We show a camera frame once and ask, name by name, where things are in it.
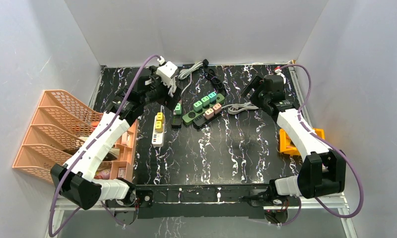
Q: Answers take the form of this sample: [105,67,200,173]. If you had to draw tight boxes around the short black power strip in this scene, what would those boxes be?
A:
[171,111,182,129]

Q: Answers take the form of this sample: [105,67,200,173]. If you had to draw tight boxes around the yellow plug adapter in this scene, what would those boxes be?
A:
[156,112,164,121]
[154,121,164,133]

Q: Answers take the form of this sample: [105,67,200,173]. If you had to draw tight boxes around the green power strip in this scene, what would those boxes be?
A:
[182,93,225,126]

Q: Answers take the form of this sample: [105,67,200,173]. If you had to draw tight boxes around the white power strip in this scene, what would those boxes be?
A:
[151,112,165,147]

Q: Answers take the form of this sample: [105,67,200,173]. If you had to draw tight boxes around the pink plug adapter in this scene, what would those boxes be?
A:
[212,103,222,115]
[203,108,214,120]

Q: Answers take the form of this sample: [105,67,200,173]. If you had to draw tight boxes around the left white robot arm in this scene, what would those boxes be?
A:
[50,62,182,210]

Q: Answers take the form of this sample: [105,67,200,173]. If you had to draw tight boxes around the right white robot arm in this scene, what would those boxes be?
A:
[241,75,346,205]

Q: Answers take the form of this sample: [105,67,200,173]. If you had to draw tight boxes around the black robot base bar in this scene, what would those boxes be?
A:
[105,184,299,224]

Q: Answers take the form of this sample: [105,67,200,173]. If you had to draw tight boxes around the light green plug adapter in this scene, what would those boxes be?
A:
[193,101,203,113]

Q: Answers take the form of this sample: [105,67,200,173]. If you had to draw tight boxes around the mint green plug adapter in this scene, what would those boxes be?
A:
[200,96,210,108]

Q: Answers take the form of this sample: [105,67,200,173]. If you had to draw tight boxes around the teal plug adapter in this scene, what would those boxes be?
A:
[208,92,217,103]

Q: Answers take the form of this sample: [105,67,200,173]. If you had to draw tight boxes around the yellow plastic bin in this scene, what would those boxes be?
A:
[279,128,325,156]

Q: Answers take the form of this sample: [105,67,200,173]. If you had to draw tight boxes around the orange desk organizer tray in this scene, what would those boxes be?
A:
[110,120,138,181]

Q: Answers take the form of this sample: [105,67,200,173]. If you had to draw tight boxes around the orange plastic file rack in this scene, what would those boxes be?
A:
[12,90,102,184]

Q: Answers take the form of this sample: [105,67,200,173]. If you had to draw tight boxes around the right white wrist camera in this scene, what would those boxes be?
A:
[274,67,286,84]

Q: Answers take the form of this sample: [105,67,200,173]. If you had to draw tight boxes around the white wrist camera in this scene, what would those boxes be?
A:
[274,67,286,84]
[156,61,179,87]

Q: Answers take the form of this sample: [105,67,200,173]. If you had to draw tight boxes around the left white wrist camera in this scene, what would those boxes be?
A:
[156,61,179,87]

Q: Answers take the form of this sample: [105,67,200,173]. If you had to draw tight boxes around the grey coiled cable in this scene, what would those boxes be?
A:
[178,61,204,98]
[222,102,261,115]

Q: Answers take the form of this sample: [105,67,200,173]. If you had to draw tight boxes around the black coiled cable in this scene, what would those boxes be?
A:
[201,59,228,96]

